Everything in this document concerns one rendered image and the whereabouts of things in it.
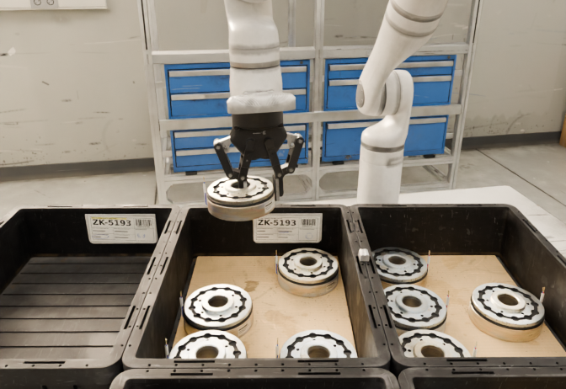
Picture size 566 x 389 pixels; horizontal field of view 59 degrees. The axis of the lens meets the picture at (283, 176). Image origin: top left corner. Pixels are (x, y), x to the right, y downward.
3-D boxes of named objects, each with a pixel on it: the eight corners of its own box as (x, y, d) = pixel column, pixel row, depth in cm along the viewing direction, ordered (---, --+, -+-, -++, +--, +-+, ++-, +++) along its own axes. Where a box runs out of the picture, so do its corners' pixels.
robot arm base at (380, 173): (350, 207, 118) (355, 139, 111) (387, 205, 120) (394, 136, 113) (363, 226, 110) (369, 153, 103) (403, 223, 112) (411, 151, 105)
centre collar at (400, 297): (432, 314, 73) (433, 311, 73) (399, 315, 73) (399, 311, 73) (422, 294, 78) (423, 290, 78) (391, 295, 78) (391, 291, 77)
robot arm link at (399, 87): (403, 65, 107) (395, 141, 113) (360, 66, 105) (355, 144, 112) (421, 74, 98) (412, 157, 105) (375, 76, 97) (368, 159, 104)
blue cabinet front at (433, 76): (321, 161, 277) (324, 58, 255) (442, 152, 290) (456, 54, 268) (323, 162, 275) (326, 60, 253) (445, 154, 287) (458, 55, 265)
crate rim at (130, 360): (183, 215, 92) (182, 204, 91) (347, 215, 92) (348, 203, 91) (120, 385, 55) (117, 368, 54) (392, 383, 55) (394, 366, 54)
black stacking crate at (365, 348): (188, 261, 96) (184, 207, 91) (344, 260, 96) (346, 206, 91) (132, 445, 59) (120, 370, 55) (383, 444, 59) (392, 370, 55)
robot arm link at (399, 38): (382, -14, 86) (435, -15, 87) (349, 92, 109) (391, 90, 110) (396, 23, 81) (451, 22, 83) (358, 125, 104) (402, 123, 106)
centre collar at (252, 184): (224, 183, 79) (223, 179, 79) (254, 181, 80) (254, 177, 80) (225, 195, 75) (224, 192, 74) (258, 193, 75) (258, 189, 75)
